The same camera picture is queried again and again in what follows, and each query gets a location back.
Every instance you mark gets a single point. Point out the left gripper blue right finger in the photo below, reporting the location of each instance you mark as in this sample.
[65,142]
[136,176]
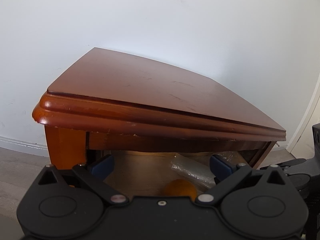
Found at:
[229,175]

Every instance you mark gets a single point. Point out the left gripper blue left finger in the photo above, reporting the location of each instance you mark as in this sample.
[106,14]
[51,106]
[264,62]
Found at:
[93,176]

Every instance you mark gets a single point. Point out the brown wooden drawer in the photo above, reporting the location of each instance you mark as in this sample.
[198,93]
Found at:
[144,173]

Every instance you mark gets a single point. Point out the clear plastic wrapper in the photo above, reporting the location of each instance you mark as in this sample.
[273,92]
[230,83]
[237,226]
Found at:
[195,168]

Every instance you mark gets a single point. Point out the white door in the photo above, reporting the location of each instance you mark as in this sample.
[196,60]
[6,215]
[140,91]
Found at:
[301,146]

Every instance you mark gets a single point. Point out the orange round fruit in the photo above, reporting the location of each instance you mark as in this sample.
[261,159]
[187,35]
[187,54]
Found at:
[180,188]

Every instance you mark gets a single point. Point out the brown wooden nightstand cabinet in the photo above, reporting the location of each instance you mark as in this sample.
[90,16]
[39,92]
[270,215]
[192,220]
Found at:
[111,101]

